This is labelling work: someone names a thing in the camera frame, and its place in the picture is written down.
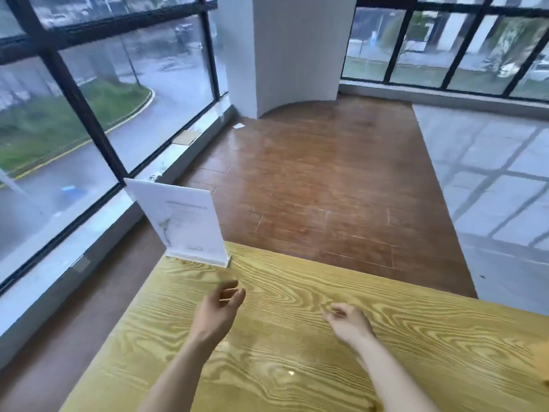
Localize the person's left hand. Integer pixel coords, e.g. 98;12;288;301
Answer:
190;280;246;344

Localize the brown cardboard piece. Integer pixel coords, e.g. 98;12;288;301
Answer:
172;130;202;146

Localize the yellow wooden table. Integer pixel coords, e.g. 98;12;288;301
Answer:
60;241;549;412

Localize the black framed window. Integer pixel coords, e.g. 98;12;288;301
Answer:
341;0;549;102
0;0;229;296

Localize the person's right forearm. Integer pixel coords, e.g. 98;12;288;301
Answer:
356;332;442;412

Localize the white pillar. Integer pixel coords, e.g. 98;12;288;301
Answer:
217;0;358;120

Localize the person's right hand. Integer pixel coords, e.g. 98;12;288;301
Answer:
321;303;377;347

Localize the person's left forearm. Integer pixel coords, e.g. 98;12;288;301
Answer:
136;332;220;412

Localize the white acrylic table sign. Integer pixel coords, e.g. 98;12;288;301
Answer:
124;178;231;268

